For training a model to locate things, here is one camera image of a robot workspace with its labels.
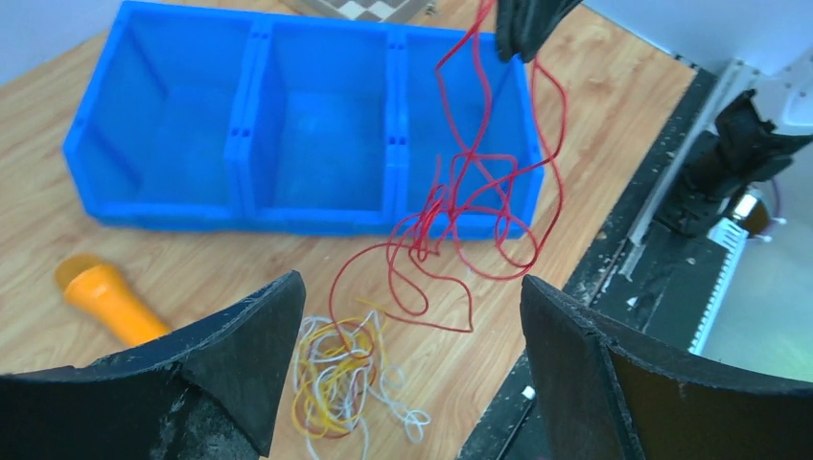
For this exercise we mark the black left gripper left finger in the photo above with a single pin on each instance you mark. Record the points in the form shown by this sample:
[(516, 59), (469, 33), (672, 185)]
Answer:
[(210, 390)]

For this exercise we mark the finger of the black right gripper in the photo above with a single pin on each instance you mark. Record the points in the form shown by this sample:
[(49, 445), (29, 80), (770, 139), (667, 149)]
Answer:
[(523, 26)]

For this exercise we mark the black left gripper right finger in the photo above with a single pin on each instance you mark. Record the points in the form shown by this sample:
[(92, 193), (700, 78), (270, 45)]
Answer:
[(607, 391)]

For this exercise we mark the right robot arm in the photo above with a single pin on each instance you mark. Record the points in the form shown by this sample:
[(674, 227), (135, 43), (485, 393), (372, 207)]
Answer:
[(757, 133)]

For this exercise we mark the wooden chessboard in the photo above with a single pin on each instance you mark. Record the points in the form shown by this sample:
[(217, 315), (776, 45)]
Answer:
[(380, 11)]

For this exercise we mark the orange cylindrical toy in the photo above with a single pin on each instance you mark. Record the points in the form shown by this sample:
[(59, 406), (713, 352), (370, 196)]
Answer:
[(97, 287)]

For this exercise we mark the blue plastic compartment bin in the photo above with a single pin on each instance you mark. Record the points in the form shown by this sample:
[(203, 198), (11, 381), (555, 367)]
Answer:
[(202, 119)]

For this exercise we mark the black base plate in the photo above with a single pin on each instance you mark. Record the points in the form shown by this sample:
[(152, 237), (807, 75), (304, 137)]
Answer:
[(622, 254)]

